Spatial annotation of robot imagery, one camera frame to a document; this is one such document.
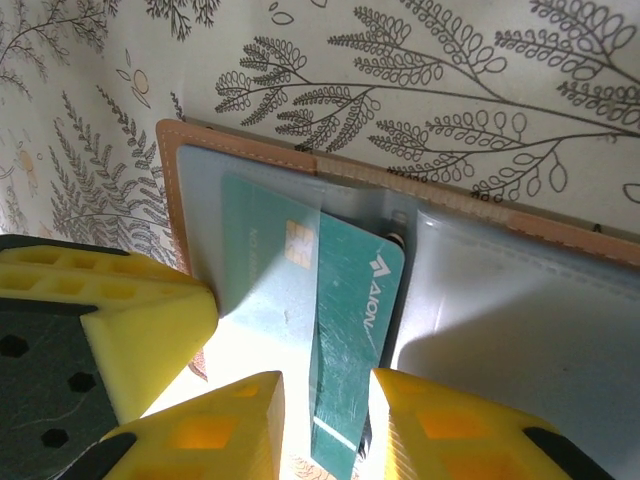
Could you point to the floral patterned tablecloth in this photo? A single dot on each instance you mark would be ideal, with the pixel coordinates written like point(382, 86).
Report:
point(400, 50)

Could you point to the brown leather card holder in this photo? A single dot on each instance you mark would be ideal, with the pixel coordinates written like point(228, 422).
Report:
point(500, 325)

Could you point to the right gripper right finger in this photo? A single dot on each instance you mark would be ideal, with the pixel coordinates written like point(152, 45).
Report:
point(450, 440)

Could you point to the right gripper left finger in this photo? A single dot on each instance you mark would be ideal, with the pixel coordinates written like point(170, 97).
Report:
point(215, 430)

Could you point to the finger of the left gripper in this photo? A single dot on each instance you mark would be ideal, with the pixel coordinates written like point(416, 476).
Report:
point(125, 320)

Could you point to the teal green credit card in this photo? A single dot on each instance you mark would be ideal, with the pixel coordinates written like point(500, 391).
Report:
point(350, 300)

